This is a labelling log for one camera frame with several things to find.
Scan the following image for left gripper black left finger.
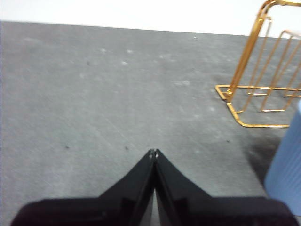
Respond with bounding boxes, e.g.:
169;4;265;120
10;149;156;226

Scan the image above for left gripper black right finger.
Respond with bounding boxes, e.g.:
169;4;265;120
155;148;301;226

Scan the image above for blue ribbed plastic cup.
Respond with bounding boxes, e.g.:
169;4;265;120
263;98;301;216

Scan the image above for gold wire cup rack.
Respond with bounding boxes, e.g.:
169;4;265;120
215;0;301;129

